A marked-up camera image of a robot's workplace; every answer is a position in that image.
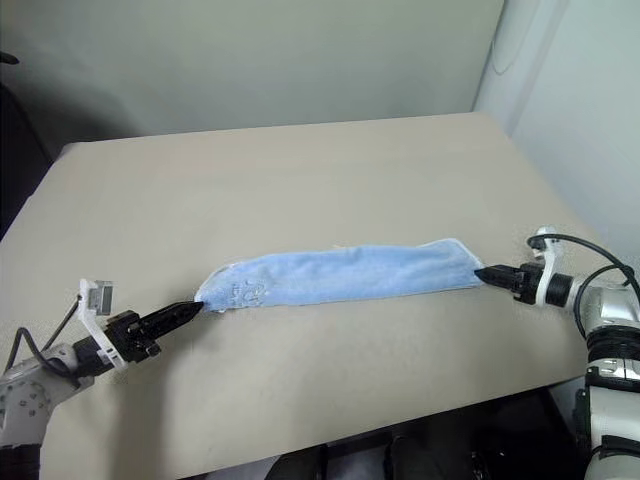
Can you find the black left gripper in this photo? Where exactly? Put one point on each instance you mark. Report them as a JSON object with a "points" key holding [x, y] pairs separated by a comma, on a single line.
{"points": [[131, 340]]}

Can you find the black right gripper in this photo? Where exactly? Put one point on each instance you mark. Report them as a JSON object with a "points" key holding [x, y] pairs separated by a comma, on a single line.
{"points": [[527, 285]]}

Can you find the light blue towel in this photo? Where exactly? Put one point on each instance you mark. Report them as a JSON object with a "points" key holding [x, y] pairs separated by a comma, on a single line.
{"points": [[340, 275]]}

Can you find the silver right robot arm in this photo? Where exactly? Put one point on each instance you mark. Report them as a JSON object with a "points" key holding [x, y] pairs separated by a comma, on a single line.
{"points": [[612, 350]]}

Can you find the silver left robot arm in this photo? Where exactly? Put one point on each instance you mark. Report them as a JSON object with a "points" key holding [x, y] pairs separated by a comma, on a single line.
{"points": [[30, 395]]}

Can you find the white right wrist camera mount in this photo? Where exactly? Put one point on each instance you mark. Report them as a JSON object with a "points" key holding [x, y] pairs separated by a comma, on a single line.
{"points": [[547, 260]]}

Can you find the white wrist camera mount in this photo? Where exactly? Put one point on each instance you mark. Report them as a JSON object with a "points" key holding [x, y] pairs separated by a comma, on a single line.
{"points": [[95, 300], [547, 260]]}

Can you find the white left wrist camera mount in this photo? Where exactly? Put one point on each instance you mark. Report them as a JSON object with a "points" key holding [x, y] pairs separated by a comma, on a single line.
{"points": [[95, 300]]}

